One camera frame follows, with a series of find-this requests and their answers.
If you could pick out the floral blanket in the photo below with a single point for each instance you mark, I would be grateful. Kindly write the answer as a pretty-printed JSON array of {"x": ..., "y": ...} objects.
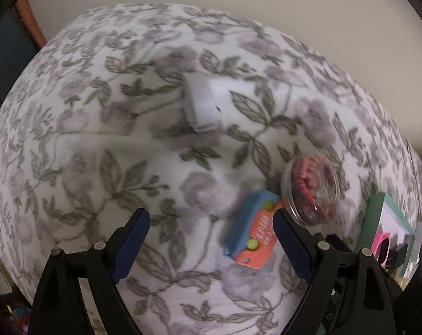
[{"x": 93, "y": 129}]

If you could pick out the blue orange toy case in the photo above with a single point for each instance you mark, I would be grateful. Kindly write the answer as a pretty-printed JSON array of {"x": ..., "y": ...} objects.
[{"x": 252, "y": 238}]

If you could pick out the teal rimmed white tray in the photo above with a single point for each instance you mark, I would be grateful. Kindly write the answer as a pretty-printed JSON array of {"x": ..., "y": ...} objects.
[{"x": 393, "y": 240}]

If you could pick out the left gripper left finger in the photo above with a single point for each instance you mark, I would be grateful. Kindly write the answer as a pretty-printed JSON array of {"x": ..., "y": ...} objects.
[{"x": 105, "y": 266}]

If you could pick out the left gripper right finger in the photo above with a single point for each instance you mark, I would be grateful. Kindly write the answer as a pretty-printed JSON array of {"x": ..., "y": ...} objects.
[{"x": 316, "y": 262}]

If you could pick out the black power adapter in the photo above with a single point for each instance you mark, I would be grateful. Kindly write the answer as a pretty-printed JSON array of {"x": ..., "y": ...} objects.
[{"x": 396, "y": 256}]

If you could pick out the white round strap device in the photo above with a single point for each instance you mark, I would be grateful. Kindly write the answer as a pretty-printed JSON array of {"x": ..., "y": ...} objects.
[{"x": 199, "y": 103}]

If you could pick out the clear jar of hair ties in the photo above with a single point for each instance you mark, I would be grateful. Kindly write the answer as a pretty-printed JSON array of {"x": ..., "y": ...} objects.
[{"x": 310, "y": 189}]

